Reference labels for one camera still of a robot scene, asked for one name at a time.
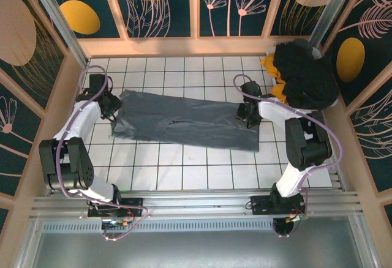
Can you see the grey-blue t-shirt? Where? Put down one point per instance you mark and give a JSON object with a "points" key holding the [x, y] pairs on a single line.
{"points": [[190, 121]]}

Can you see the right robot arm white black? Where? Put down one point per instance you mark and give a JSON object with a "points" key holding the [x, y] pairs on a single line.
{"points": [[306, 145]]}

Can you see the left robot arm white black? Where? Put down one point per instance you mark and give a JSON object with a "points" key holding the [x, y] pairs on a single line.
{"points": [[82, 115]]}

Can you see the yellow t-shirt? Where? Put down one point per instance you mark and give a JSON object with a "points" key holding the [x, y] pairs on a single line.
{"points": [[271, 66]]}

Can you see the black t-shirt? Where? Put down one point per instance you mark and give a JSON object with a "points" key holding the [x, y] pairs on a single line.
{"points": [[306, 78]]}

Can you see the aluminium corner post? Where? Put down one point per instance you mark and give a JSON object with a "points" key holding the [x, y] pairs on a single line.
{"points": [[61, 20], [332, 8]]}

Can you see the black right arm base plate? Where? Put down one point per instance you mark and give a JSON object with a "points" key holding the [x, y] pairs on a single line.
{"points": [[263, 206]]}

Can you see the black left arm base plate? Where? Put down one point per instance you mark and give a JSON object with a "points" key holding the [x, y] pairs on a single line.
{"points": [[131, 203]]}

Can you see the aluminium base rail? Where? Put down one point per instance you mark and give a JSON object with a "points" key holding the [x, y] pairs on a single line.
{"points": [[199, 203]]}

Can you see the aluminium side rail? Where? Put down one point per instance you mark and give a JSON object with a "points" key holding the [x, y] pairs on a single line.
{"points": [[337, 179]]}

